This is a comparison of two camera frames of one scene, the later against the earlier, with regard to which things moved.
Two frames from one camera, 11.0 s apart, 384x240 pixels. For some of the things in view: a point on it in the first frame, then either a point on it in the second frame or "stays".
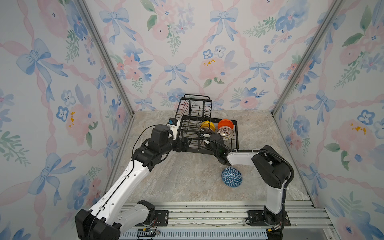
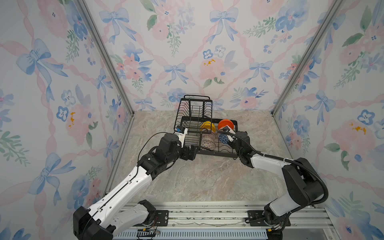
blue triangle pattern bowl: x=231 y=177 -> x=224 y=138
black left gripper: x=185 y=146 -> x=192 y=152
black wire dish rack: x=193 y=114 stays
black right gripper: x=213 y=135 -> x=230 y=144
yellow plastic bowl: x=207 y=124 stays
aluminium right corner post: x=307 y=55 stays
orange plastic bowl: x=225 y=122 stays
